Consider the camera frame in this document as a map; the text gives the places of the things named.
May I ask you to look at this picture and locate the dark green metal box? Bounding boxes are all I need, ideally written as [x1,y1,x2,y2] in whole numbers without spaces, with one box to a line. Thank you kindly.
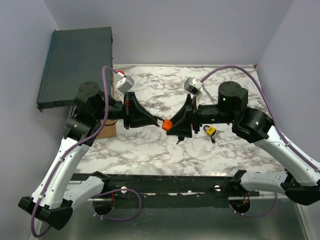
[36,26,113,111]

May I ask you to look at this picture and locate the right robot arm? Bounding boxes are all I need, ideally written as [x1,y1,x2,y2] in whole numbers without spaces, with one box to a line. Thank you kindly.
[162,81,320,206]

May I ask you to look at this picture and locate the large grey wrench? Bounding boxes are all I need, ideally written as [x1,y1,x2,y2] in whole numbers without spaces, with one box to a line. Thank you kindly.
[202,84,217,104]

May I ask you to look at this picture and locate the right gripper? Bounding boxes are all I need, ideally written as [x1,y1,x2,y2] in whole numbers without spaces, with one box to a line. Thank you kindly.
[166,93,236,137]

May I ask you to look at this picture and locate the orange padlock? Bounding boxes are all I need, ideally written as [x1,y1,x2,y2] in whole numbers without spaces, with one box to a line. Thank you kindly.
[155,116,173,132]

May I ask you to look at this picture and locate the orange padlock keys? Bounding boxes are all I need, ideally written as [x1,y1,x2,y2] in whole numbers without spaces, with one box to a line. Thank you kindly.
[176,136,185,145]

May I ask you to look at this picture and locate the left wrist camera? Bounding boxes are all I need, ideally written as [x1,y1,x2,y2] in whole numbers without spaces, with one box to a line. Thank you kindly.
[115,74,135,102]

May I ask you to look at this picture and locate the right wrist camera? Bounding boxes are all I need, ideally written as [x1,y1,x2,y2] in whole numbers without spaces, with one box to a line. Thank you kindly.
[183,77,204,106]

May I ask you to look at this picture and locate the yellow padlock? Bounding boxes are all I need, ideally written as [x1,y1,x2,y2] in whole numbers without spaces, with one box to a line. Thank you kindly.
[203,125,217,137]

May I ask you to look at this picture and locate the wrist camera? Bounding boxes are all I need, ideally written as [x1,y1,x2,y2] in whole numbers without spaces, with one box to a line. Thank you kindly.
[183,77,204,106]
[115,74,135,102]

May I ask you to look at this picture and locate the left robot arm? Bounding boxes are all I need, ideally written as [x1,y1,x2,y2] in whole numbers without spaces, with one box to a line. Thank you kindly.
[18,81,158,238]

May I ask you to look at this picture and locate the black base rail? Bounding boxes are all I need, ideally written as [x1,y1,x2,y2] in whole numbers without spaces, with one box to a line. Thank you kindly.
[67,173,261,209]

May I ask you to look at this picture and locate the wooden board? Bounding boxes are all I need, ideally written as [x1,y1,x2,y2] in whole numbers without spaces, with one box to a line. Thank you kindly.
[96,74,117,140]

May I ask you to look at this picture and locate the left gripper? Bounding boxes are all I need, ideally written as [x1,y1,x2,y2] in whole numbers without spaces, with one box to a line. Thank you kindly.
[94,91,158,130]

